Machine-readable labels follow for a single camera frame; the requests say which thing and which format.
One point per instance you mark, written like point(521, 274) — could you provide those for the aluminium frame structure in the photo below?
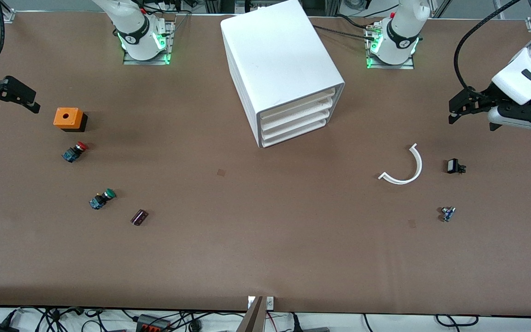
point(228, 5)

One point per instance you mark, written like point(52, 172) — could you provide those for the small blue electronic part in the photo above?
point(447, 214)

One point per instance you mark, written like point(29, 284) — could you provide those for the white curved plastic piece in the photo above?
point(417, 163)

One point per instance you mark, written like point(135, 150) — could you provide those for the red push button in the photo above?
point(74, 152)

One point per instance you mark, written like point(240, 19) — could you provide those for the small white bracket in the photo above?
point(270, 302)
point(250, 302)

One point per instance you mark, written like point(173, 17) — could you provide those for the orange button box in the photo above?
point(67, 118)

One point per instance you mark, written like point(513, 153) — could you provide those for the black orange power strip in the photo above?
point(152, 323)

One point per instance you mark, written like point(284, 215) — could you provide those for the green push button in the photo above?
point(102, 198)

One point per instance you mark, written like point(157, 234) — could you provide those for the brown camera post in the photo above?
point(252, 320)

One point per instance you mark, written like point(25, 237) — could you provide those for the dark red capacitor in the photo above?
point(139, 217)

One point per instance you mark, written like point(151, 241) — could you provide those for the small black switch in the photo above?
point(453, 166)

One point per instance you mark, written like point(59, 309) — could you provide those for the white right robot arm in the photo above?
point(132, 27)

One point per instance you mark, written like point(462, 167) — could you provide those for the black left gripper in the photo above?
point(483, 99)

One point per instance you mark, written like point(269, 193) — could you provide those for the black power adapter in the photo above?
point(0, 328)

